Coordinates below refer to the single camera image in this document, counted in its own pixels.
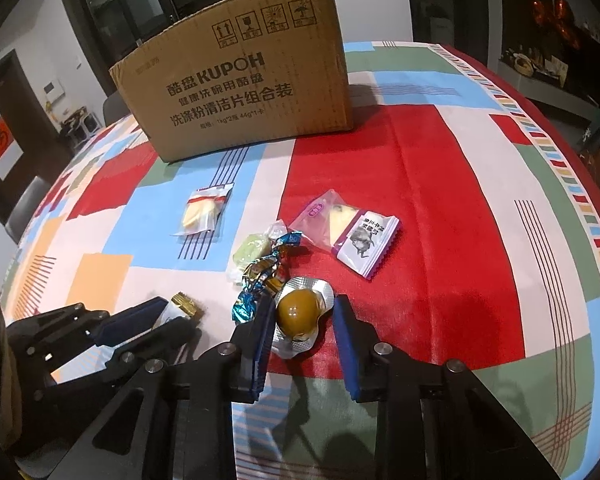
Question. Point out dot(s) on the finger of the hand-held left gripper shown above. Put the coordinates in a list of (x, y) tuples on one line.
[(165, 335), (130, 316)]

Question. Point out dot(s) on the white bin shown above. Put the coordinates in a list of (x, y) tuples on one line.
[(440, 29)]

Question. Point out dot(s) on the white small shelf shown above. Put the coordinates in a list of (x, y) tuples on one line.
[(80, 127)]

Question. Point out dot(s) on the dark wooden door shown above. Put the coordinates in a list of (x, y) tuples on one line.
[(17, 110)]

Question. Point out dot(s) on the white wall intercom panel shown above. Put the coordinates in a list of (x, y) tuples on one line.
[(53, 91)]

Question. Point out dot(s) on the green candy in clear wrapper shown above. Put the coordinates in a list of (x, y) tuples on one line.
[(249, 253)]

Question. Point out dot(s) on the white low sideboard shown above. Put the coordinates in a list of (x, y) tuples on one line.
[(555, 85)]

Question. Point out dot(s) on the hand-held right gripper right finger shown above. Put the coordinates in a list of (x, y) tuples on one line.
[(347, 350)]

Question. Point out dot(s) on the woven basket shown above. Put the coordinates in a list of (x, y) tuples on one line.
[(522, 65)]

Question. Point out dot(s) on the blue gold foil candy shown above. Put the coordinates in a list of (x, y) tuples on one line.
[(247, 302), (272, 255)]

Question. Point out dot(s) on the clear packet with yellow cake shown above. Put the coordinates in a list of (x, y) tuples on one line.
[(200, 212)]

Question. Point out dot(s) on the brown cardboard box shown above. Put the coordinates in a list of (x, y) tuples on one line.
[(230, 85)]

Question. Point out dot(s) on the braised egg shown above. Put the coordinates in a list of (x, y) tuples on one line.
[(297, 312)]

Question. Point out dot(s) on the dark glass sliding door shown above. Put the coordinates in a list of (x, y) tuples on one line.
[(120, 5)]

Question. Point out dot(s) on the red foil balloon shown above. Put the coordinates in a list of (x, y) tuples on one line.
[(570, 36), (562, 7), (539, 10)]

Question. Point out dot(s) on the grey dining chair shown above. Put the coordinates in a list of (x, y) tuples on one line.
[(27, 210), (114, 107)]

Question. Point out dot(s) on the colourful patchwork tablecloth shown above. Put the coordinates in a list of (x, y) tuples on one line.
[(430, 185)]

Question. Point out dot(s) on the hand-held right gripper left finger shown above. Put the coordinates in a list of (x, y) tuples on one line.
[(262, 350)]

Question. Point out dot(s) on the white purple snack packet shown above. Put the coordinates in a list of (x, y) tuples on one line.
[(367, 242)]

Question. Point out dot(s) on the clear triangular snack packet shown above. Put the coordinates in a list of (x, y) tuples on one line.
[(320, 215)]

